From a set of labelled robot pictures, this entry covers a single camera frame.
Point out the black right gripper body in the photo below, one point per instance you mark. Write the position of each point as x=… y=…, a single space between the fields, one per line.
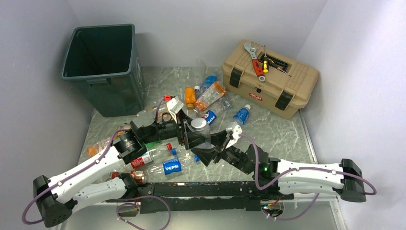
x=233 y=156

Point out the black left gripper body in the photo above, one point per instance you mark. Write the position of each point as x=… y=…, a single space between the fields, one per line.
x=168 y=130

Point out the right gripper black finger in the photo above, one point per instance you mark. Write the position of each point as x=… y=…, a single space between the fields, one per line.
x=221 y=139
x=207 y=156

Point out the clear ribbed plastic jar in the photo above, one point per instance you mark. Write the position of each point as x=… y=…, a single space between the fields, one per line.
x=200 y=129

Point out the white-capped blue water bottle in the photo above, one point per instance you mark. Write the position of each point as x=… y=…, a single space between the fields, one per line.
x=242 y=115

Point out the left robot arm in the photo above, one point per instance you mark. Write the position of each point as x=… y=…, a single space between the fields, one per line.
x=58 y=197

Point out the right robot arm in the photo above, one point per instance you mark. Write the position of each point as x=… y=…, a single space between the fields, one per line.
x=343 y=179

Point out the dark green trash bin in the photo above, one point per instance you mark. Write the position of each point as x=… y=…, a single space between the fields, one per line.
x=103 y=63

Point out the green plastic bottle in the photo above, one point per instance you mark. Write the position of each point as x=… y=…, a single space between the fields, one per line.
x=153 y=146

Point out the red label Coke bottle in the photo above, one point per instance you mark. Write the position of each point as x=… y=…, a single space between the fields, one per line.
x=150 y=158

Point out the crushed clear blue bottle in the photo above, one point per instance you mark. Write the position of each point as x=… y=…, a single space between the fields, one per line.
x=226 y=100

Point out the small orange juice bottle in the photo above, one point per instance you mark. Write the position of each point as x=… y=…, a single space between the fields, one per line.
x=190 y=98

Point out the clear orange-label bottle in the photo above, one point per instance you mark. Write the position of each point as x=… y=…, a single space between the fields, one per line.
x=210 y=96

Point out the crushed red soda can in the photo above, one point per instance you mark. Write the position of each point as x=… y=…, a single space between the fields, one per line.
x=139 y=176

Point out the blue label water bottle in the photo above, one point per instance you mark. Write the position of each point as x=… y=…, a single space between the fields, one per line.
x=201 y=85

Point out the tall clear bottle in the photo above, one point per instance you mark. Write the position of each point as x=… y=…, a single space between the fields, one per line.
x=199 y=71

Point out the yellow black screwdriver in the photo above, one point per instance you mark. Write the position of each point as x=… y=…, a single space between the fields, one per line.
x=265 y=65

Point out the tan plastic toolbox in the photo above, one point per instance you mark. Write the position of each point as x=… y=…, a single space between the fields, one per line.
x=288 y=86

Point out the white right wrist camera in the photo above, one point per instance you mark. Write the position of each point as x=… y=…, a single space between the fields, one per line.
x=233 y=130

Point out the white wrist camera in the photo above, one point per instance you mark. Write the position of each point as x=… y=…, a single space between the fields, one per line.
x=233 y=130
x=173 y=106

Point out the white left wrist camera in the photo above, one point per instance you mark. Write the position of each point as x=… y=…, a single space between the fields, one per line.
x=173 y=106

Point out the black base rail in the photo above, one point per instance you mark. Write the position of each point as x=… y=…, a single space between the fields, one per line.
x=196 y=196

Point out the red-handled adjustable wrench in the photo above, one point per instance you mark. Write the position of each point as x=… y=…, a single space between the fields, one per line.
x=255 y=62

